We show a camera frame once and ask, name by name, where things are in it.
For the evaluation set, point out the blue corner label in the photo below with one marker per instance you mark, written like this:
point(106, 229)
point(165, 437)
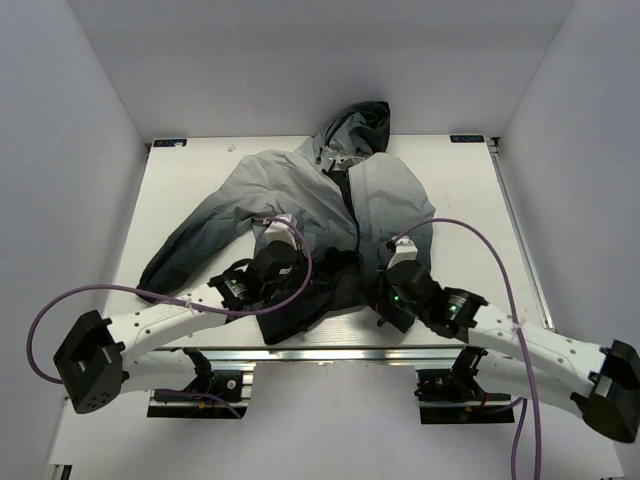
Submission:
point(466, 138)
point(169, 143)

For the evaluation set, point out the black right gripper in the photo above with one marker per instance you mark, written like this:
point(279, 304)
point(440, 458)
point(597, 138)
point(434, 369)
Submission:
point(385, 305)

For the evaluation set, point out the blue left corner label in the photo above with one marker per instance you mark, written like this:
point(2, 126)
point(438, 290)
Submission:
point(169, 143)

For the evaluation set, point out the blue right corner label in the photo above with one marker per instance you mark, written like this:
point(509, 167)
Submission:
point(466, 138)

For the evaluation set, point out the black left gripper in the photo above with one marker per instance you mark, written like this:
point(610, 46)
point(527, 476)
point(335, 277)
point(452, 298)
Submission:
point(302, 266)

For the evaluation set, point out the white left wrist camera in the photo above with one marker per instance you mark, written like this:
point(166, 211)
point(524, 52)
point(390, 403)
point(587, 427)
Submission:
point(281, 228)

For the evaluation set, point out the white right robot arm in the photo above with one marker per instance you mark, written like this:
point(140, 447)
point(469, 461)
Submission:
point(599, 384)

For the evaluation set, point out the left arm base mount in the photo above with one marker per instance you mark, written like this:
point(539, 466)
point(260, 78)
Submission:
point(194, 384)

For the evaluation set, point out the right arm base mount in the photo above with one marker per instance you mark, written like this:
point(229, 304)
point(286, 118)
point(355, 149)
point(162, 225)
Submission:
point(452, 395)

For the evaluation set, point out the grey black gradient jacket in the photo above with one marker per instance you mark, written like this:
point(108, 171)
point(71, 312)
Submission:
point(349, 197)

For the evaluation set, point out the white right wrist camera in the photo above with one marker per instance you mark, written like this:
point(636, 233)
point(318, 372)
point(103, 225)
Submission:
point(403, 249)

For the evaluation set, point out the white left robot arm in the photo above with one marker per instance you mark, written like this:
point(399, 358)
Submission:
point(103, 357)

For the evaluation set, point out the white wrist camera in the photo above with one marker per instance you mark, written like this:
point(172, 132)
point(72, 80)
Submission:
point(281, 228)
point(403, 249)

